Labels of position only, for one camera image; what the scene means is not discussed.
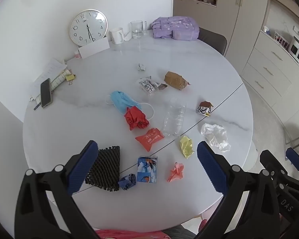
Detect red and white wire basket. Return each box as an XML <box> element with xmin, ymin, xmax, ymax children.
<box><xmin>274</xmin><ymin>30</ymin><xmax>289</xmax><ymax>46</ymax></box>

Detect white mug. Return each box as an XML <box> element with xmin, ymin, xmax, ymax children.
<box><xmin>109</xmin><ymin>27</ymin><xmax>126</xmax><ymax>45</ymax></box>

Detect clear plastic bottle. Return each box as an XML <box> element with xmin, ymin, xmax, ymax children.
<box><xmin>162</xmin><ymin>97</ymin><xmax>187</xmax><ymax>138</ymax></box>

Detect pink fleece jacket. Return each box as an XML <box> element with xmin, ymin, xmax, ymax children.
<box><xmin>95</xmin><ymin>229</ymin><xmax>170</xmax><ymax>239</ymax></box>

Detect orange tissue packet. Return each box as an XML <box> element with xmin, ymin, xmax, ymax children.
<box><xmin>135</xmin><ymin>128</ymin><xmax>165</xmax><ymax>153</ymax></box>

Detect yellow paper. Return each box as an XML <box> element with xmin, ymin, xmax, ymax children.
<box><xmin>179</xmin><ymin>135</ymin><xmax>195</xmax><ymax>159</ymax></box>

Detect round white wall clock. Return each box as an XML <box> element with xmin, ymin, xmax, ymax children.
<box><xmin>69</xmin><ymin>9</ymin><xmax>108</xmax><ymax>46</ymax></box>

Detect blue wrapper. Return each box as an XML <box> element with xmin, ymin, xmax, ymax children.
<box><xmin>118</xmin><ymin>173</ymin><xmax>137</xmax><ymax>191</ymax></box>

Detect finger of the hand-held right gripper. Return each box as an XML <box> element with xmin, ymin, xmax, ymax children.
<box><xmin>260</xmin><ymin>150</ymin><xmax>299</xmax><ymax>188</ymax></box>
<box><xmin>285</xmin><ymin>147</ymin><xmax>299</xmax><ymax>173</ymax></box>

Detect brown printed small carton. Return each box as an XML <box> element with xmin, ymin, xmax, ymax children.
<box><xmin>196</xmin><ymin>101</ymin><xmax>214</xmax><ymax>117</ymax></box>

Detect dark chair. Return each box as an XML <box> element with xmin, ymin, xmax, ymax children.
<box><xmin>197</xmin><ymin>27</ymin><xmax>227</xmax><ymax>56</ymax></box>

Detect beige drawer unit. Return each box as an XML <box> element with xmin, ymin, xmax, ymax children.
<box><xmin>240</xmin><ymin>30</ymin><xmax>299</xmax><ymax>105</ymax></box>

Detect red paper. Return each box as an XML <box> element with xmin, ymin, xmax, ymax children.
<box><xmin>125</xmin><ymin>106</ymin><xmax>149</xmax><ymax>131</ymax></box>

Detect teal quilted pants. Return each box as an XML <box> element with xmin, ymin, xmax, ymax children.
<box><xmin>164</xmin><ymin>225</ymin><xmax>197</xmax><ymax>239</ymax></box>

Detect stack of white papers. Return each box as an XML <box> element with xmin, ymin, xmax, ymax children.
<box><xmin>29</xmin><ymin>58</ymin><xmax>68</xmax><ymax>102</ymax></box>

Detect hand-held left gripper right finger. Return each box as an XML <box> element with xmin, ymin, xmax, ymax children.
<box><xmin>196</xmin><ymin>141</ymin><xmax>282</xmax><ymax>239</ymax></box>

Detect blue printed box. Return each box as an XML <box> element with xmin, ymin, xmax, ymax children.
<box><xmin>137</xmin><ymin>156</ymin><xmax>158</xmax><ymax>183</ymax></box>

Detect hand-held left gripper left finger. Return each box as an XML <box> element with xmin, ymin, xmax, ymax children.
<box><xmin>14</xmin><ymin>140</ymin><xmax>100</xmax><ymax>239</ymax></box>

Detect white card box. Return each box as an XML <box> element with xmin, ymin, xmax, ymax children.
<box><xmin>78</xmin><ymin>38</ymin><xmax>110</xmax><ymax>59</ymax></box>

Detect clear glass cup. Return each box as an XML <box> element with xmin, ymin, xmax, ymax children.
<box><xmin>130</xmin><ymin>20</ymin><xmax>144</xmax><ymax>39</ymax></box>

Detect black smartphone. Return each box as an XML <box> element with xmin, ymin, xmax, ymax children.
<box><xmin>40</xmin><ymin>78</ymin><xmax>52</xmax><ymax>109</ymax></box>

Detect blue face mask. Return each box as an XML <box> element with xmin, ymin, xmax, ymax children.
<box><xmin>105</xmin><ymin>91</ymin><xmax>155</xmax><ymax>119</ymax></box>

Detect purple backpack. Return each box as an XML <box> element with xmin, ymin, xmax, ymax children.
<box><xmin>150</xmin><ymin>16</ymin><xmax>199</xmax><ymax>41</ymax></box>

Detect beige tall cabinet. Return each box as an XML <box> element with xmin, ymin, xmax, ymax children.
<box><xmin>173</xmin><ymin>0</ymin><xmax>271</xmax><ymax>71</ymax></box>

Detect pink paper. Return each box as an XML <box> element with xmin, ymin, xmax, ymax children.
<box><xmin>167</xmin><ymin>162</ymin><xmax>184</xmax><ymax>183</ymax></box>

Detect small dark foil wrapper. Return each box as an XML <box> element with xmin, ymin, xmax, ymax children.
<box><xmin>153</xmin><ymin>82</ymin><xmax>168</xmax><ymax>92</ymax></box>

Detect white microwave oven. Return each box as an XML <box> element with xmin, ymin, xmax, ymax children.
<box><xmin>288</xmin><ymin>36</ymin><xmax>299</xmax><ymax>64</ymax></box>

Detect black foam net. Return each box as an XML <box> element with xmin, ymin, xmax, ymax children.
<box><xmin>85</xmin><ymin>146</ymin><xmax>121</xmax><ymax>192</ymax></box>

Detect clear printed wrapper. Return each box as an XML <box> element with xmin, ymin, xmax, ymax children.
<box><xmin>139</xmin><ymin>76</ymin><xmax>156</xmax><ymax>95</ymax></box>

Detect cream long box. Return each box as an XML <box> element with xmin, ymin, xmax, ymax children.
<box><xmin>51</xmin><ymin>70</ymin><xmax>70</xmax><ymax>90</ymax></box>

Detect brown paper pack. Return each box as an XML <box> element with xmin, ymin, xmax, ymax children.
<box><xmin>164</xmin><ymin>71</ymin><xmax>191</xmax><ymax>91</ymax></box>

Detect white plastic bag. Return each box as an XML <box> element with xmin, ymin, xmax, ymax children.
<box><xmin>201</xmin><ymin>123</ymin><xmax>231</xmax><ymax>153</ymax></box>

